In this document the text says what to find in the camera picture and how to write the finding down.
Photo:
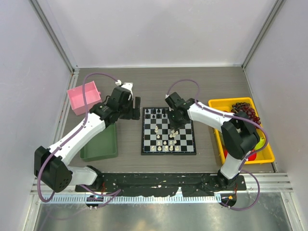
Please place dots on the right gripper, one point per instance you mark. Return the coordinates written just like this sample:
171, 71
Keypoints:
174, 125

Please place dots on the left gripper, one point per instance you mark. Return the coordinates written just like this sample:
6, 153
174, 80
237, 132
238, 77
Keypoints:
134, 113

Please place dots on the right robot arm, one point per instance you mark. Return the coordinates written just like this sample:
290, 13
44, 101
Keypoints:
239, 134

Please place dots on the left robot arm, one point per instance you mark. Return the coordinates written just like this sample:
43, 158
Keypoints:
51, 165

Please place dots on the black white chessboard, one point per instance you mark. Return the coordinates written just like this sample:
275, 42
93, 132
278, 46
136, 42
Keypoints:
159, 139

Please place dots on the green plastic tray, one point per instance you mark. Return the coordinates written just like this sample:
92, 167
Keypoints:
102, 146

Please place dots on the pink plastic box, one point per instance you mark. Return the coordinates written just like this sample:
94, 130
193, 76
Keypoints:
75, 95

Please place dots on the purple grape bunch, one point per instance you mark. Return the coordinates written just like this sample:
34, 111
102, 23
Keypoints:
246, 107

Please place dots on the red apple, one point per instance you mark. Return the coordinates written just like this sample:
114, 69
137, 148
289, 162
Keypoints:
250, 158

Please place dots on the green pear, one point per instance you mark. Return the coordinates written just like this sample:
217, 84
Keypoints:
260, 143

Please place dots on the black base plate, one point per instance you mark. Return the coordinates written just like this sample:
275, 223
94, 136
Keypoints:
164, 184

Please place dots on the aluminium frame rail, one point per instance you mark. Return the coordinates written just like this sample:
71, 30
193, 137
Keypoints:
52, 28

